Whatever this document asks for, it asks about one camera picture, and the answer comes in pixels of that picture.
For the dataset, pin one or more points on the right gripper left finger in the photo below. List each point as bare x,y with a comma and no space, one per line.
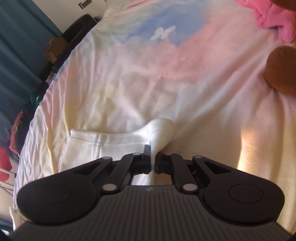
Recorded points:
125,169

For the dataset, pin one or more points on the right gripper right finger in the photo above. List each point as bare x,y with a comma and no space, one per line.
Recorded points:
175,166

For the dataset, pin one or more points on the cream white trousers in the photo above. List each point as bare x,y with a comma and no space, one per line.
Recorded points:
82,147

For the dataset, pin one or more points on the pile of clothes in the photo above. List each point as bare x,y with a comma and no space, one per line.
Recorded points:
22,122

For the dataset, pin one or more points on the pastel bed sheet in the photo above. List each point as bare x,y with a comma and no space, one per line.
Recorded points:
197,63

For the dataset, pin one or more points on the red bag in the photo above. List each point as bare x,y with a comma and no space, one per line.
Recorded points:
4,164

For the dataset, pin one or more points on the brown paper bag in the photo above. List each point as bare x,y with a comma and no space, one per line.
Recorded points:
55,48

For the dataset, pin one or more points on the brown plush toy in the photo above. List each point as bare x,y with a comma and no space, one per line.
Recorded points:
280,70

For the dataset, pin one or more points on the black armchair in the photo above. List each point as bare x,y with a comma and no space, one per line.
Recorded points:
73,36

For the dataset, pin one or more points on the teal right curtain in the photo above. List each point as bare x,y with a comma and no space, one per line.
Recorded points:
25,35

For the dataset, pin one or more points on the pink plush blanket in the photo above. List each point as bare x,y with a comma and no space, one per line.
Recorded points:
275,14

